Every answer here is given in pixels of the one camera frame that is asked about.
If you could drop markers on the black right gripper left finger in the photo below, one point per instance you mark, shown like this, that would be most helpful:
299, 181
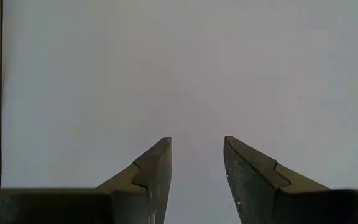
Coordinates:
57, 207

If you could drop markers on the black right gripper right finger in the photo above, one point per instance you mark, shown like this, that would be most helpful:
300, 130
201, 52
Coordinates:
322, 208

